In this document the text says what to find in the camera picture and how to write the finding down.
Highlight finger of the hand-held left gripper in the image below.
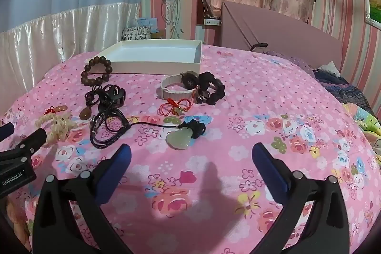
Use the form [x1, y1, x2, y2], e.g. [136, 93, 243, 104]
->
[0, 128, 48, 167]
[0, 122, 14, 142]

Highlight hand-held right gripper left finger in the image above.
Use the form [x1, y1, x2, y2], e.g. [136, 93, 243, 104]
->
[32, 143, 133, 254]

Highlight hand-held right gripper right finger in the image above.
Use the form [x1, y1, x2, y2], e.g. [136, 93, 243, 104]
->
[251, 142, 350, 254]

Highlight cream beaded bracelet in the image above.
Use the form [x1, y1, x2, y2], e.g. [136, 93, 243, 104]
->
[35, 113, 72, 143]

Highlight orange bead red knot charm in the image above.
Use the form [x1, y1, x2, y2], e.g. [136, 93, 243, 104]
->
[44, 105, 68, 116]

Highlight brown pendant necklace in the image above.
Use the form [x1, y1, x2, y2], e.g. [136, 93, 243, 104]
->
[79, 84, 105, 121]

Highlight jade pendant black cord necklace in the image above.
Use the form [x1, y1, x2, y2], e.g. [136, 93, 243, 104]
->
[128, 120, 206, 151]

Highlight black flower bracelet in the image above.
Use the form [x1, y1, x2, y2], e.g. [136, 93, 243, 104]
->
[97, 84, 127, 112]

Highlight red cord charm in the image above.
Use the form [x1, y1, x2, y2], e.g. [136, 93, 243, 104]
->
[159, 87, 200, 118]

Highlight brown wooden bead bracelet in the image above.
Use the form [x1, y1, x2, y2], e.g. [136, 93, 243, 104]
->
[80, 55, 114, 87]

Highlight black bead bracelet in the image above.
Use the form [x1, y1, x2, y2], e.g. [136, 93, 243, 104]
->
[195, 71, 226, 106]

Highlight white shallow tray box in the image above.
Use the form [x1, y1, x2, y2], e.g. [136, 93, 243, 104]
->
[84, 39, 203, 75]

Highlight pink floral bedsheet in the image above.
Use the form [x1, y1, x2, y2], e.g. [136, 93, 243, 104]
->
[0, 44, 378, 254]

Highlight yellow cartoon blanket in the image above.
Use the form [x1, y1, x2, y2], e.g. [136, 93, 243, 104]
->
[342, 102, 381, 153]

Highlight white satin curtain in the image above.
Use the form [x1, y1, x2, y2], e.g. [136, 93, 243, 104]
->
[0, 2, 140, 112]

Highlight dark blue patterned blanket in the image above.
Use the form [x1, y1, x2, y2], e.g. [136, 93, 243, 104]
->
[312, 70, 372, 112]

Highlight purple dotted pillow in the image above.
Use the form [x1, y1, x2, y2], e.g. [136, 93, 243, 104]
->
[265, 49, 316, 76]

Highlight white cloth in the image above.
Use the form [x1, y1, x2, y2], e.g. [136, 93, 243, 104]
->
[320, 61, 340, 76]

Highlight black white patterned bag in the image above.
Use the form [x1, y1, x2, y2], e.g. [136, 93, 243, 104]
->
[122, 25, 158, 41]

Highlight pink headboard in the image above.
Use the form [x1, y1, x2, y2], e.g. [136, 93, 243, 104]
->
[221, 1, 352, 85]

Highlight light blue paper bag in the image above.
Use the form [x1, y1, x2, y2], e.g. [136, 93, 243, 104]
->
[138, 17, 158, 30]

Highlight white charging cables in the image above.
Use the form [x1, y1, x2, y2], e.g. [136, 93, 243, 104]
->
[161, 0, 183, 38]

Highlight framed wall picture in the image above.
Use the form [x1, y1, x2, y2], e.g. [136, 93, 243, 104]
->
[361, 0, 381, 27]

